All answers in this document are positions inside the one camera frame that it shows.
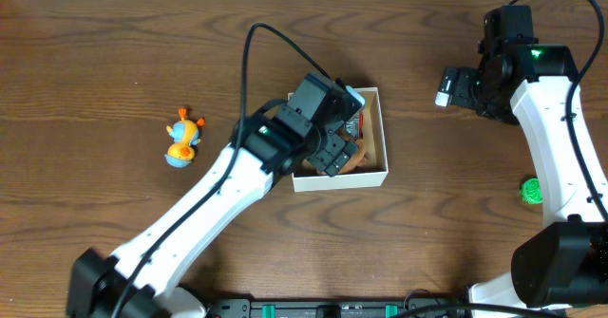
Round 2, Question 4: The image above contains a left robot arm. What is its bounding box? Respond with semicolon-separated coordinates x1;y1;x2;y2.
66;113;361;317

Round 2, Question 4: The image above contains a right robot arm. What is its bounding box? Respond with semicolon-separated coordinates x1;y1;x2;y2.
435;44;607;309

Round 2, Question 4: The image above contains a green yarn ball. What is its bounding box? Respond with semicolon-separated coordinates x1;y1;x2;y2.
520;178;542;205

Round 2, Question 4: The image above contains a yellow blue duck toy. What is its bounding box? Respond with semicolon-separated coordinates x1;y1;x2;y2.
164;107;206;168

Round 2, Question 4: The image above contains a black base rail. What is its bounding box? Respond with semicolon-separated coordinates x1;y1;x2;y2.
207;292;459;318

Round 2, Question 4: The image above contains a white cardboard box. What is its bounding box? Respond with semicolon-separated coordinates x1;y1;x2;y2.
292;87;389;192

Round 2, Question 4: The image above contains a red toy car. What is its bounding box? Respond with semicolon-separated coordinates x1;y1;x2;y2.
343;112;363;140

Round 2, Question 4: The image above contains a brown plush toy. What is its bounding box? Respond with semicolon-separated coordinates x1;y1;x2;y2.
313;137;370;177

